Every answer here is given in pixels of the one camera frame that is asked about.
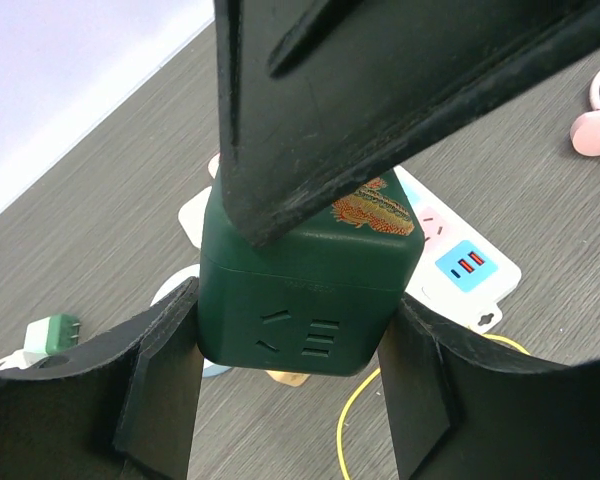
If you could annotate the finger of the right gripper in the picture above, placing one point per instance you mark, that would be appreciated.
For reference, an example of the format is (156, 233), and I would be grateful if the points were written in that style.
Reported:
(317, 97)

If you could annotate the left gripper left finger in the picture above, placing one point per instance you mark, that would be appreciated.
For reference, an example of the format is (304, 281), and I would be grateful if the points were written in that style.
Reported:
(121, 405)

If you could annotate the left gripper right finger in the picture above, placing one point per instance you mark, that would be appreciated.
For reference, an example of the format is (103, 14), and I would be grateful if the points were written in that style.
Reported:
(463, 407)

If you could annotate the white multicolour power strip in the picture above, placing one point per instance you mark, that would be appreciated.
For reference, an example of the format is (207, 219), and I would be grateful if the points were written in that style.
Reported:
(460, 274)

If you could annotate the orange cube socket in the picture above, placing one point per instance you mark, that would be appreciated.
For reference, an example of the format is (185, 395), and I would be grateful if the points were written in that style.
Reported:
(291, 379)

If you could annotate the dark green cube socket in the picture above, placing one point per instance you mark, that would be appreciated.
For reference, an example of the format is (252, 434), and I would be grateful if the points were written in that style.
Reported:
(317, 300)

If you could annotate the green plug adapter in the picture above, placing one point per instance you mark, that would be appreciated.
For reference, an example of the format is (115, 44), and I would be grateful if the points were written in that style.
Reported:
(52, 335)

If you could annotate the white cube socket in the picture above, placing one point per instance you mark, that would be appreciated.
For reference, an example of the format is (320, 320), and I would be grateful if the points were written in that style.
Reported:
(21, 359)

